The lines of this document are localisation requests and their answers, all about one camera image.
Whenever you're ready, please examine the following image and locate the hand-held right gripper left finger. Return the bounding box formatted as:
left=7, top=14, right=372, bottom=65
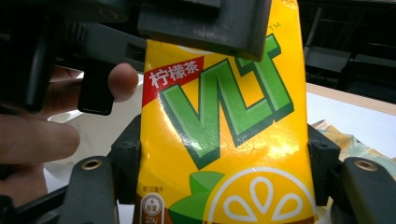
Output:
left=59, top=114, right=143, bottom=224

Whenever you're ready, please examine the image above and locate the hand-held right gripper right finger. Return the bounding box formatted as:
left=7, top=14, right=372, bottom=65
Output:
left=307, top=123, right=396, bottom=224

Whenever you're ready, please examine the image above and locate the orange-print green bag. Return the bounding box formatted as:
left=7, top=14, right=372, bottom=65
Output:
left=311, top=119, right=396, bottom=175

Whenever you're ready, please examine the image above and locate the yellow drink carton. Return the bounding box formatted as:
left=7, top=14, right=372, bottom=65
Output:
left=133, top=0, right=318, bottom=224

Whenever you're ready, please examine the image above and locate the white table sheet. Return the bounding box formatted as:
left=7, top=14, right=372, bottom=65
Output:
left=306, top=91, right=396, bottom=160

